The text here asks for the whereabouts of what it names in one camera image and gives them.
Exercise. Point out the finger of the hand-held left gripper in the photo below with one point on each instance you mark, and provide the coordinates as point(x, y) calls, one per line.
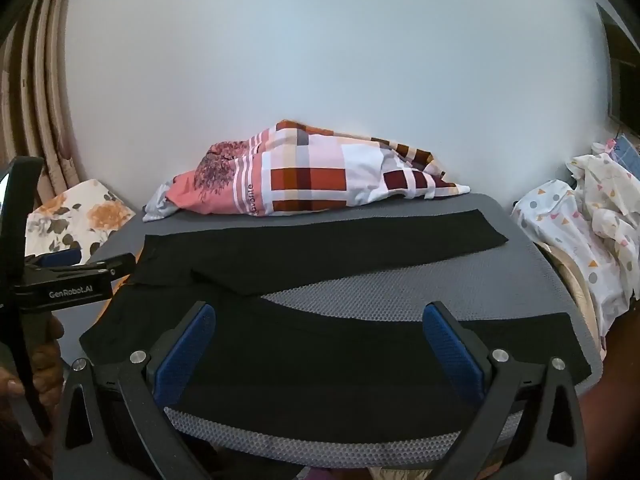
point(112, 264)
point(60, 257)

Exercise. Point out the orange floral cushion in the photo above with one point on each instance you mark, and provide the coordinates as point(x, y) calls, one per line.
point(95, 215)

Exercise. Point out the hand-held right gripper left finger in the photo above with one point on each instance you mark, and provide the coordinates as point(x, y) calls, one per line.
point(187, 345)

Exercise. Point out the dark wooden window frame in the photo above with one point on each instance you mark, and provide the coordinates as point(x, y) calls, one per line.
point(622, 70)

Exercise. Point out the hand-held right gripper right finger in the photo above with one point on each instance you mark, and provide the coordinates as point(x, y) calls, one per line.
point(452, 345)

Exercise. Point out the black pants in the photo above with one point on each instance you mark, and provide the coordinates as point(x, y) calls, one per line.
point(300, 360)

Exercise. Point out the grey mesh mat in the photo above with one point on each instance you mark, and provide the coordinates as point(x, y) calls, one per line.
point(425, 290)

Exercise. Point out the pink patchwork pillow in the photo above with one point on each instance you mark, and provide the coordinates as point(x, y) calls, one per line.
point(300, 170)

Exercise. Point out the beige striped curtain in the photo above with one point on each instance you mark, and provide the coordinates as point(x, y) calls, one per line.
point(50, 110)

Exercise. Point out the white dotted cloth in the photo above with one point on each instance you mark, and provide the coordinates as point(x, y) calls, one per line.
point(565, 230)

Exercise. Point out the person's left hand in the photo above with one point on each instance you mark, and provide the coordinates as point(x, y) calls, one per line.
point(47, 360)

